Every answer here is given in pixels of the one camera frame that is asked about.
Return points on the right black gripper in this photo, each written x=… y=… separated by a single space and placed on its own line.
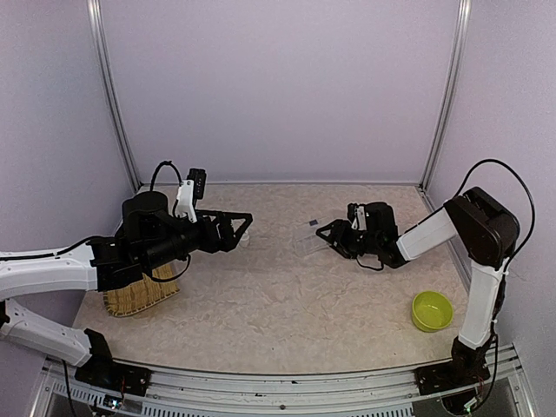
x=340 y=234

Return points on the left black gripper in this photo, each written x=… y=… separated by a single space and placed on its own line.
x=213 y=244

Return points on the clear plastic pill organizer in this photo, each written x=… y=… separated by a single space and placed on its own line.
x=305 y=240

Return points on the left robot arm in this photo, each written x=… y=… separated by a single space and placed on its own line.
x=148 y=238

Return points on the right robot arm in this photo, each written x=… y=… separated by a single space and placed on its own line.
x=487 y=229

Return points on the white open pill bottle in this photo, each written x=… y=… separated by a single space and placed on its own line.
x=244 y=241

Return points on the woven bamboo tray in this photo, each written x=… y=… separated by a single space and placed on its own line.
x=138 y=297

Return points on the green plastic bowl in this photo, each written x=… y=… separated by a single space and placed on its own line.
x=431 y=311

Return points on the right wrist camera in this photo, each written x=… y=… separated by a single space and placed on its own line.
x=357 y=216

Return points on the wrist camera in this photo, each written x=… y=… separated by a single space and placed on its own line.
x=357 y=216
x=189 y=192

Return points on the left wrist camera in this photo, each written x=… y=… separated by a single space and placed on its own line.
x=189 y=192

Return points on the front aluminium rail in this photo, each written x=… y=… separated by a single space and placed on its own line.
x=182 y=392

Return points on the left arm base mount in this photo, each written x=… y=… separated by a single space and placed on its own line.
x=114 y=376

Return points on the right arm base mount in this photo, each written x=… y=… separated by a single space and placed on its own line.
x=433 y=379

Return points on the left aluminium frame post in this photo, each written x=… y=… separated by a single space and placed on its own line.
x=94 y=8

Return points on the aluminium frame post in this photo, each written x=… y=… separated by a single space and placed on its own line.
x=446 y=104
x=94 y=8

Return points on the right aluminium frame post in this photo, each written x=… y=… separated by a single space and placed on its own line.
x=446 y=104

